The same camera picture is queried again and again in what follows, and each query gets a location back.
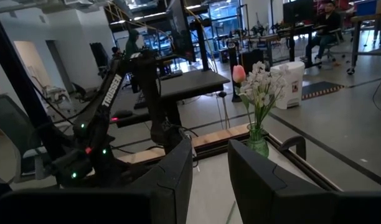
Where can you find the pink tulip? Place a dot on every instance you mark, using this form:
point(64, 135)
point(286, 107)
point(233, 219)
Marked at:
point(239, 73)

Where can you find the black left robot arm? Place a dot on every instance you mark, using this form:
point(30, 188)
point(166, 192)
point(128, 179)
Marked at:
point(94, 124)

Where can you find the white chair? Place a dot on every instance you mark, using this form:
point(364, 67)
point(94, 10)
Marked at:
point(55, 93)

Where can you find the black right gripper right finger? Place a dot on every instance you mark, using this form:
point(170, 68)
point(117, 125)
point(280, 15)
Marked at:
point(259, 193)

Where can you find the black tower speaker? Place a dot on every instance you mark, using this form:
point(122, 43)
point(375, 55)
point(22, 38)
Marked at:
point(232, 56)

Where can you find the person's head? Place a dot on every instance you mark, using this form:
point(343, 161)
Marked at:
point(115, 51)

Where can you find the white trash bin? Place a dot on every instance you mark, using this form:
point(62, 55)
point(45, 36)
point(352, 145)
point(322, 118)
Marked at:
point(290, 84)

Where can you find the black rig upright post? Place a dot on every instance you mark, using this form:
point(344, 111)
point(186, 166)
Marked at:
point(20, 84)

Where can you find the green glass vase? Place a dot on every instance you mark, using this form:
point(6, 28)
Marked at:
point(257, 146)

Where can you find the black floor box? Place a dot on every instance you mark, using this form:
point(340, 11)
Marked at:
point(251, 60)

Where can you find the black tall monitor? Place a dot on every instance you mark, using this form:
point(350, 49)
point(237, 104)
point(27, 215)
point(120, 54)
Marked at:
point(181, 31)

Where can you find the wheeled wooden work table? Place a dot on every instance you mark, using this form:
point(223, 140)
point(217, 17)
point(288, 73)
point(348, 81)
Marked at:
point(356, 40)

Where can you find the striped floor mat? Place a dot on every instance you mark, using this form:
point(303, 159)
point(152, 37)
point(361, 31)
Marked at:
point(321, 90)

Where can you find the black standing desk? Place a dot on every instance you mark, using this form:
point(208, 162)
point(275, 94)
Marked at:
point(193, 82)

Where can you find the standing person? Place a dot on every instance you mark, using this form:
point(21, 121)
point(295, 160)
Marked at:
point(132, 43)

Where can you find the grey office chair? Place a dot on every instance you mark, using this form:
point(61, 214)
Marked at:
point(10, 124)

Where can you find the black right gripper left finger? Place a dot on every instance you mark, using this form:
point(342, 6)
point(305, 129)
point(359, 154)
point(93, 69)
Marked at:
point(175, 186)

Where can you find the white flower bunch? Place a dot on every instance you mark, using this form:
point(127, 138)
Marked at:
point(265, 84)

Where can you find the black swivel chair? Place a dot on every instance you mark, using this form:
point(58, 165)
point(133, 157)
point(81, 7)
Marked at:
point(335, 34)

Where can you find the seated person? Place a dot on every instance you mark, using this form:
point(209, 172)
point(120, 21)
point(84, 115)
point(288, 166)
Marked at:
point(329, 21)

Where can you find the long dark work table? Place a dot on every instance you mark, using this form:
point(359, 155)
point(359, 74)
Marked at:
point(271, 38)

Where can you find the wooden side board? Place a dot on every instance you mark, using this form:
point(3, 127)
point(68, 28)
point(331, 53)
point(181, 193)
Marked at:
point(215, 137)

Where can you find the black keyboard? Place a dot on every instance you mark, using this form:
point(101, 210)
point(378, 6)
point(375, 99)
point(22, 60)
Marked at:
point(172, 75)

